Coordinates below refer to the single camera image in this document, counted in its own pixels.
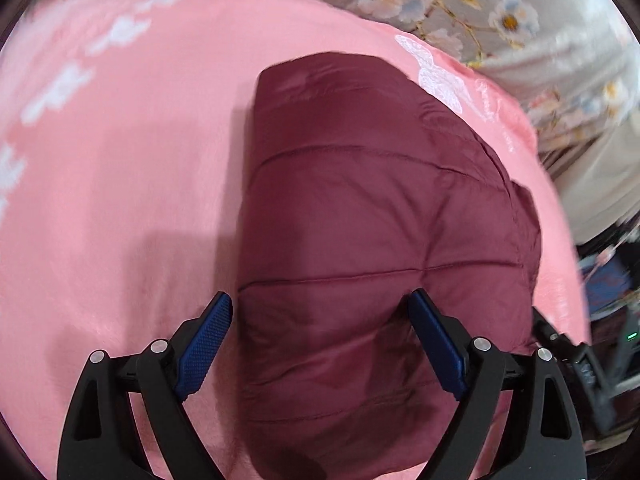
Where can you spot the pink fleece blanket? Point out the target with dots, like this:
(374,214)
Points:
(122,131)

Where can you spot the grey floral bed sheet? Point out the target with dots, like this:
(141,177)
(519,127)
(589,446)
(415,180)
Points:
(574,67)

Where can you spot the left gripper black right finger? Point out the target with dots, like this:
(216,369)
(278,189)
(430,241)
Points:
(521,401)

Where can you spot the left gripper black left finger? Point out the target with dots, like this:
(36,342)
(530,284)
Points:
(100,438)

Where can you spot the maroon quilted puffer jacket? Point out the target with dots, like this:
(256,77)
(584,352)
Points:
(363,187)

